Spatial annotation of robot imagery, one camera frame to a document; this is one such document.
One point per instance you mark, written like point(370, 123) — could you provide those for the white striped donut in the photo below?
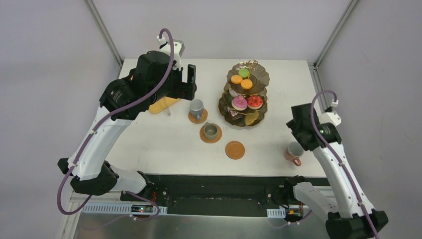
point(233, 93)

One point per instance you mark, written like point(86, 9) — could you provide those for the green sandwich cookie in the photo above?
point(244, 73)

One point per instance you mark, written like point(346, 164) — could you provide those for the white cable duct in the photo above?
point(276, 213)
point(121, 209)

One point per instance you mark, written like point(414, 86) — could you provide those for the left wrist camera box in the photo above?
point(179, 48)

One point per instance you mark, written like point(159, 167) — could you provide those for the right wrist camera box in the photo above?
point(331, 116)

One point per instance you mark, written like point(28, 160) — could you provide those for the pink mug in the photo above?
point(293, 152)

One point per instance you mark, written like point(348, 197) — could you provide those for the right white cable duct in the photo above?
point(276, 213)

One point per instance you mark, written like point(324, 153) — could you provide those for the orange round coaster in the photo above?
point(235, 150)

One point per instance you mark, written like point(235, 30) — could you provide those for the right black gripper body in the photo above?
point(297, 132)

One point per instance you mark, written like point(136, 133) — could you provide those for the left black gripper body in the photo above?
point(184, 83)

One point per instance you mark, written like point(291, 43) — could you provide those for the yellow serving tray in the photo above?
point(160, 105)

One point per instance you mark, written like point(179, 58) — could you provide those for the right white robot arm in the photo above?
point(350, 215)

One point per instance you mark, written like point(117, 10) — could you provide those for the dark chocolate cake piece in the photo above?
point(233, 114)

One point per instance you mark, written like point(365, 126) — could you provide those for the orange sandwich cookie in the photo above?
point(236, 79)
point(246, 84)

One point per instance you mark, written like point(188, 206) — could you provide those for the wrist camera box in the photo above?
point(179, 48)
point(331, 116)

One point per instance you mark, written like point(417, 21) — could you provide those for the grey small cup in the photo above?
point(210, 131)

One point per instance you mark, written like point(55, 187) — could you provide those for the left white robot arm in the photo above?
point(91, 173)

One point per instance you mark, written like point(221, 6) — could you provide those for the three tier glass stand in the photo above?
point(260, 78)

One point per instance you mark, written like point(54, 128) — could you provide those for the red strawberry donut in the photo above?
point(254, 102)

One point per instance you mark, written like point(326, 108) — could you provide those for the left white cable duct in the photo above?
point(121, 209)

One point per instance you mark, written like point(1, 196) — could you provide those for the pink frosted donut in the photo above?
point(239, 103)

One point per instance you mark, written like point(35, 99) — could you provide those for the blue grey mug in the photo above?
point(196, 107)

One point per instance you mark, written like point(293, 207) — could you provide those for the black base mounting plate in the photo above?
point(201, 195)

